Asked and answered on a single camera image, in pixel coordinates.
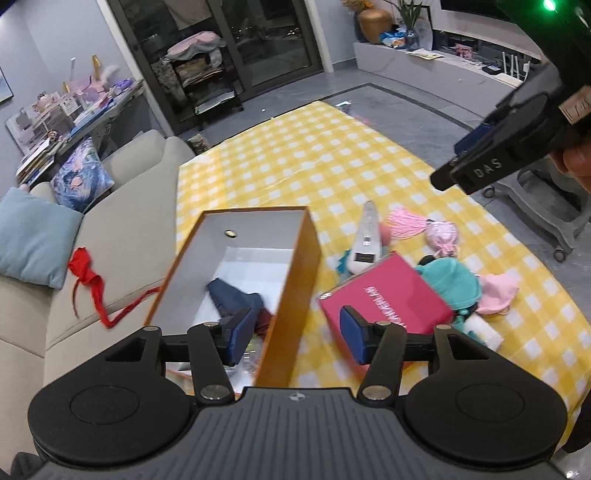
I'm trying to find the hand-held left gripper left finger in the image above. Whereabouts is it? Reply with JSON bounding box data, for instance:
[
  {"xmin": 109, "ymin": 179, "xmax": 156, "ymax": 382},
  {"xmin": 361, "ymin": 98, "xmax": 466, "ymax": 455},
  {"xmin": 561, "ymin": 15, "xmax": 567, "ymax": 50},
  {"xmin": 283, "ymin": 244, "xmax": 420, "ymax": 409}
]
[{"xmin": 104, "ymin": 306, "xmax": 256, "ymax": 402}]

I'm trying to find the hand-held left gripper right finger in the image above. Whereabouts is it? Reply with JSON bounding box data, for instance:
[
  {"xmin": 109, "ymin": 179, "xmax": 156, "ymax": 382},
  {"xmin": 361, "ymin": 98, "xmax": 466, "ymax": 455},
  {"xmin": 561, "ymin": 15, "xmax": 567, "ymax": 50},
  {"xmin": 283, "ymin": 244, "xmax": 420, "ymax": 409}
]
[{"xmin": 339, "ymin": 305, "xmax": 492, "ymax": 402}]

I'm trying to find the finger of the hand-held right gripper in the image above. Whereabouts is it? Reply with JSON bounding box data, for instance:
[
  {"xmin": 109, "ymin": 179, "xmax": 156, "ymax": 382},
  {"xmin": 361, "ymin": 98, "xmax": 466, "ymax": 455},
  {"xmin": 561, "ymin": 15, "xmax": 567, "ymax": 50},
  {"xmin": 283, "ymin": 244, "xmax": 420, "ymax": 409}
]
[
  {"xmin": 454, "ymin": 122, "xmax": 491, "ymax": 156},
  {"xmin": 430, "ymin": 159, "xmax": 459, "ymax": 191}
]

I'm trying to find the dark red cloth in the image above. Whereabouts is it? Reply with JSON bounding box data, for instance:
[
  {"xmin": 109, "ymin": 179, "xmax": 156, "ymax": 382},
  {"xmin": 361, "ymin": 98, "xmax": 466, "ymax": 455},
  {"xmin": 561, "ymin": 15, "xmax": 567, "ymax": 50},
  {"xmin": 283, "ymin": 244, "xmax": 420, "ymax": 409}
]
[{"xmin": 256, "ymin": 308, "xmax": 278, "ymax": 334}]

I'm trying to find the navy cloth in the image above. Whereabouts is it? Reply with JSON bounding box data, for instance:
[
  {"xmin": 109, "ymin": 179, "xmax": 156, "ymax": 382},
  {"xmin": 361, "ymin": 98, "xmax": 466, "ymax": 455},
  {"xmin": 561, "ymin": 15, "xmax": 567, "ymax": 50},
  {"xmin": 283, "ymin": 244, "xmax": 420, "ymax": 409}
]
[{"xmin": 206, "ymin": 277, "xmax": 264, "ymax": 324}]

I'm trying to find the pink tasselled sachet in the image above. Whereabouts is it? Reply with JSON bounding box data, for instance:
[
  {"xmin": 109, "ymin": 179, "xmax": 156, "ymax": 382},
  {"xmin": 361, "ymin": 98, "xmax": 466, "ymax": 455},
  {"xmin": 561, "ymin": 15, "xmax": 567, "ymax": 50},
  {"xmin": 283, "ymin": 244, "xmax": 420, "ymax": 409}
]
[{"xmin": 385, "ymin": 206, "xmax": 462, "ymax": 258}]

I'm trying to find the orange box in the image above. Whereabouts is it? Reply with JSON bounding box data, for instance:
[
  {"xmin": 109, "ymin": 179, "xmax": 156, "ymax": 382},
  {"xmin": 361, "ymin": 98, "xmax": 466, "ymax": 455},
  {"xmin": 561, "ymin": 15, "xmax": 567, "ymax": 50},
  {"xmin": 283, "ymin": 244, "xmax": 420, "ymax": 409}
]
[{"xmin": 143, "ymin": 206, "xmax": 322, "ymax": 388}]

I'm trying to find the person's right hand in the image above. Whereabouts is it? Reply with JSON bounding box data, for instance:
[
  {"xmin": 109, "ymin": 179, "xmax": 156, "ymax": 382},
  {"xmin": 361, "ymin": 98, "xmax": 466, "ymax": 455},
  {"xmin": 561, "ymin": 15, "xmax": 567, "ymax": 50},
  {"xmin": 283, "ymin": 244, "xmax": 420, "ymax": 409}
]
[{"xmin": 551, "ymin": 137, "xmax": 591, "ymax": 195}]

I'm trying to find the white router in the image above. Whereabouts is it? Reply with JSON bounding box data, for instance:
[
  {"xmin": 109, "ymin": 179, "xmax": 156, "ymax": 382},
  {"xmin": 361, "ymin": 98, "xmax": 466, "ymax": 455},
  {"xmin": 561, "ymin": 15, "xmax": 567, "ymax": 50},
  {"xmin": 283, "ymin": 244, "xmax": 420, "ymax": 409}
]
[{"xmin": 501, "ymin": 50, "xmax": 532, "ymax": 84}]

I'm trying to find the red cube box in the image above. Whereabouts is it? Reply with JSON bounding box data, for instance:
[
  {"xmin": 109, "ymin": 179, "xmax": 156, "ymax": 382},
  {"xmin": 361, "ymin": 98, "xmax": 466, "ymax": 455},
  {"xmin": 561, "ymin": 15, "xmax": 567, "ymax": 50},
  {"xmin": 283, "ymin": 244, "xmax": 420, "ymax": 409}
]
[{"xmin": 318, "ymin": 251, "xmax": 455, "ymax": 370}]

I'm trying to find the white tv cabinet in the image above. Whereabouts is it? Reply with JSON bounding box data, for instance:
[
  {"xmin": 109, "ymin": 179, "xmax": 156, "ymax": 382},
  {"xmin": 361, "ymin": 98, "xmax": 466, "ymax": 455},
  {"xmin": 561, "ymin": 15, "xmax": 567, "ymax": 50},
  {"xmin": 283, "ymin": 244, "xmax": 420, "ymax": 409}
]
[{"xmin": 353, "ymin": 28, "xmax": 546, "ymax": 88}]

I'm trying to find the grey office chair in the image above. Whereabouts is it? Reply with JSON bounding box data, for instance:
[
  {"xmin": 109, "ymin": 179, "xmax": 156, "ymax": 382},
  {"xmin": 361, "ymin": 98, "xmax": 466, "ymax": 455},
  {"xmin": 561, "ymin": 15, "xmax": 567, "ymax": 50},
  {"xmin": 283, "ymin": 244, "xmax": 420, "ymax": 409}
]
[{"xmin": 482, "ymin": 161, "xmax": 591, "ymax": 264}]

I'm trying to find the teal fabric bag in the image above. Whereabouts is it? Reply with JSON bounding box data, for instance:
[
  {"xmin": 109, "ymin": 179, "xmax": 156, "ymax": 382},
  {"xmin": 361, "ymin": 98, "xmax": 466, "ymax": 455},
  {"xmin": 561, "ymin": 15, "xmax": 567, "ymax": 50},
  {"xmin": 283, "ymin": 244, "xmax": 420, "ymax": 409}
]
[{"xmin": 416, "ymin": 257, "xmax": 483, "ymax": 319}]

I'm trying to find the yellow checked tablecloth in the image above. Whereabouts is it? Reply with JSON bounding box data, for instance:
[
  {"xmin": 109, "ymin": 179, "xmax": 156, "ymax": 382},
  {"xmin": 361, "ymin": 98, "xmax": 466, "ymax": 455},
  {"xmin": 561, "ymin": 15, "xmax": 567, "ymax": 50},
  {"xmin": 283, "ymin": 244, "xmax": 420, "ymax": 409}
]
[{"xmin": 175, "ymin": 100, "xmax": 591, "ymax": 416}]

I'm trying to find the black television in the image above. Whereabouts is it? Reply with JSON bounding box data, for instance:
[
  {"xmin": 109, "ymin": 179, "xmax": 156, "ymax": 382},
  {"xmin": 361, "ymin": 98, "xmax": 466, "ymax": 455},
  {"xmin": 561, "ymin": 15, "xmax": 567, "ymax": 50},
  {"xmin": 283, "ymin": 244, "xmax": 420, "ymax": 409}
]
[{"xmin": 438, "ymin": 0, "xmax": 509, "ymax": 21}]

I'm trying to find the white tissue pack green label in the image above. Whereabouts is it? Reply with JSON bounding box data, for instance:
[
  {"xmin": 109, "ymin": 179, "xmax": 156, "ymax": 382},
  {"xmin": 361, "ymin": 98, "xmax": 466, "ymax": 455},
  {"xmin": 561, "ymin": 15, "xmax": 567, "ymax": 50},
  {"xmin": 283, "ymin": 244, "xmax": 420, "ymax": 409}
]
[{"xmin": 464, "ymin": 316, "xmax": 504, "ymax": 352}]

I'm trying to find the pink cloth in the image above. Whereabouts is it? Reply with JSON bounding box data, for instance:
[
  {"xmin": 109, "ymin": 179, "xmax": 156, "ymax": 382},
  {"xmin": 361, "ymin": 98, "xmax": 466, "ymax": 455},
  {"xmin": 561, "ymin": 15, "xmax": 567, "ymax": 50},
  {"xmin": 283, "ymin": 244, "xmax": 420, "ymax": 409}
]
[{"xmin": 475, "ymin": 271, "xmax": 520, "ymax": 315}]

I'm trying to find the green plant in glass vase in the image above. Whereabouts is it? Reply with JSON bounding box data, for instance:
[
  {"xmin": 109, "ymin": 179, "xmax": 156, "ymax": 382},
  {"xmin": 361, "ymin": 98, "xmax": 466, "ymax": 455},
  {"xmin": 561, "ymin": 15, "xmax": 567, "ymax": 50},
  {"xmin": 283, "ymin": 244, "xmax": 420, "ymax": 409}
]
[{"xmin": 397, "ymin": 0, "xmax": 432, "ymax": 49}]

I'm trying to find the gold vase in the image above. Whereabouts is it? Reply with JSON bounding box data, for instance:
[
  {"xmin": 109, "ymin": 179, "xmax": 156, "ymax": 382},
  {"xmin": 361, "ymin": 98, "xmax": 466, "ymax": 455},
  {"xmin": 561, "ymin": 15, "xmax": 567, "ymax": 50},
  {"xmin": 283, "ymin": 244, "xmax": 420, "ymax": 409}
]
[{"xmin": 358, "ymin": 8, "xmax": 393, "ymax": 44}]

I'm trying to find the red ribbon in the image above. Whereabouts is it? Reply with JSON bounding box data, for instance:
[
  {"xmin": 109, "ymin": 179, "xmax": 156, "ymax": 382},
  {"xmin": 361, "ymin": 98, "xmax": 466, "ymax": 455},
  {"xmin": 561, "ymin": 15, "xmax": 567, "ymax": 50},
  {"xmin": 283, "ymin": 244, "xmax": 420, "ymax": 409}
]
[{"xmin": 68, "ymin": 247, "xmax": 164, "ymax": 329}]

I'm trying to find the beige sofa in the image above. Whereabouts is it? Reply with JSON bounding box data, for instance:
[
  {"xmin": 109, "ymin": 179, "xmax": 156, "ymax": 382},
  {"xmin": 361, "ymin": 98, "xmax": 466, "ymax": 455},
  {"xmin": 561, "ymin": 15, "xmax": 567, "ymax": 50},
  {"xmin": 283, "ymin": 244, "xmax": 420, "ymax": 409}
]
[{"xmin": 0, "ymin": 129, "xmax": 199, "ymax": 462}]

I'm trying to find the blue printed cushion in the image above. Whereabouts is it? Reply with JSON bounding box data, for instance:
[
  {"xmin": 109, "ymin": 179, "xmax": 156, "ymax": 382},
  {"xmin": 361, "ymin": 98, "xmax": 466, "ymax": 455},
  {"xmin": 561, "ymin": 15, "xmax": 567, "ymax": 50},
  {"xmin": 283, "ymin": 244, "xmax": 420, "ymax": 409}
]
[{"xmin": 50, "ymin": 136, "xmax": 115, "ymax": 213}]

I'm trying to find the light blue cushion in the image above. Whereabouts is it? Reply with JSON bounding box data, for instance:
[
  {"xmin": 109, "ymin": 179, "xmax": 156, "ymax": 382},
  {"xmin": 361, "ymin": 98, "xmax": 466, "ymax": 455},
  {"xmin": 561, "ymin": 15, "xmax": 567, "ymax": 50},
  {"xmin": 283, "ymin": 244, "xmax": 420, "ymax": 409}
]
[{"xmin": 0, "ymin": 187, "xmax": 84, "ymax": 289}]

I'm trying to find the dark glass sliding door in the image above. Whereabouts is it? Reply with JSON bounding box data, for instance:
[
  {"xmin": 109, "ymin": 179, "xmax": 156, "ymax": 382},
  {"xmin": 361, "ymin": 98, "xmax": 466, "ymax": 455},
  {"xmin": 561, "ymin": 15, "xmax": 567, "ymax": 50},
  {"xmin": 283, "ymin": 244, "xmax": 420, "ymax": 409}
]
[{"xmin": 106, "ymin": 0, "xmax": 324, "ymax": 134}]

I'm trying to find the black storage cart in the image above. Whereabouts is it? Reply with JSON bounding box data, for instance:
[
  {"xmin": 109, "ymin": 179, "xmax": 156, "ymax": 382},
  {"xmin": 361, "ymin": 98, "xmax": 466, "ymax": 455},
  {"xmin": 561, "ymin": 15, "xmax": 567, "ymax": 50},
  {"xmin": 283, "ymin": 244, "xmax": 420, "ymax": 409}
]
[{"xmin": 152, "ymin": 31, "xmax": 244, "ymax": 132}]

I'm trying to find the cluttered side table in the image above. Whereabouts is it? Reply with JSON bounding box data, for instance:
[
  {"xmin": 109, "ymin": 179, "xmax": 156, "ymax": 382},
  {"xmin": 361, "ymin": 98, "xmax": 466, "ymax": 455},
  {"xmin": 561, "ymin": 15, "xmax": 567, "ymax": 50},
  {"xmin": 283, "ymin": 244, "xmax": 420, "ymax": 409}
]
[{"xmin": 4, "ymin": 55, "xmax": 148, "ymax": 185}]

